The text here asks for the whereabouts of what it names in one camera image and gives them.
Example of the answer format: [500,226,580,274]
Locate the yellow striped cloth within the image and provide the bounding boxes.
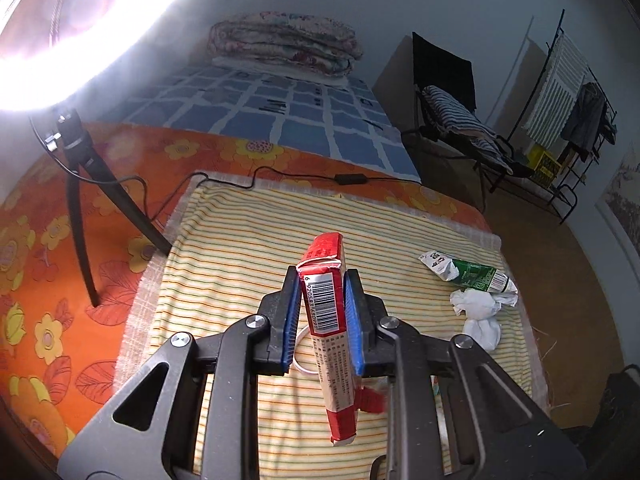
[127,172,546,480]

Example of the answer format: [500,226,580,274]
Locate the ring light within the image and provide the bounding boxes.
[0,0,206,113]

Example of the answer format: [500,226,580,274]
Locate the black folding chair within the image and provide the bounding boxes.
[410,31,531,211]

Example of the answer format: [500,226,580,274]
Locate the white ring band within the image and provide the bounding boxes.
[292,327,326,376]

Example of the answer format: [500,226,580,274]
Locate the folded floral quilt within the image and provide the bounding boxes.
[207,10,365,77]

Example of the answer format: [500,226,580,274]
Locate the black drying rack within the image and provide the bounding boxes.
[520,9,618,225]

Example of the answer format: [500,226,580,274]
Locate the blue checkered bed sheet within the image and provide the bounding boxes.
[97,62,423,183]

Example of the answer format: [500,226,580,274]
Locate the yellow crate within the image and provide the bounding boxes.
[527,144,561,188]

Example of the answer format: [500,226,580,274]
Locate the black bag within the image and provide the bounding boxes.
[595,365,640,441]

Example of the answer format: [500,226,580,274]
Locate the striped cloth on chair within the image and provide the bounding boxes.
[421,85,516,176]

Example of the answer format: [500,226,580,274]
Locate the red paper box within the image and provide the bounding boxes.
[296,232,386,447]

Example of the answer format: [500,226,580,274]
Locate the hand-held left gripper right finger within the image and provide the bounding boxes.
[344,269,586,480]

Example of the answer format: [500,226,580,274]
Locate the black power cable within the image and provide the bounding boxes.
[107,167,426,221]

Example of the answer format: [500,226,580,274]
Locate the striped towel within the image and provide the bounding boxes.
[522,35,587,147]

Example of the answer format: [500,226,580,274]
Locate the white tissue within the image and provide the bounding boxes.
[449,287,518,352]

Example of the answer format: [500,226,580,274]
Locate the black tripod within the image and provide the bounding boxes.
[29,107,173,308]

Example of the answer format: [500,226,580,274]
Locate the dark hanging clothes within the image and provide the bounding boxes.
[560,81,608,150]

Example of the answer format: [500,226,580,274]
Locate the green toothpaste tube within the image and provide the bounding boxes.
[419,250,520,295]

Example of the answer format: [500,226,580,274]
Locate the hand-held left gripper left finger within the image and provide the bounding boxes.
[56,265,303,480]

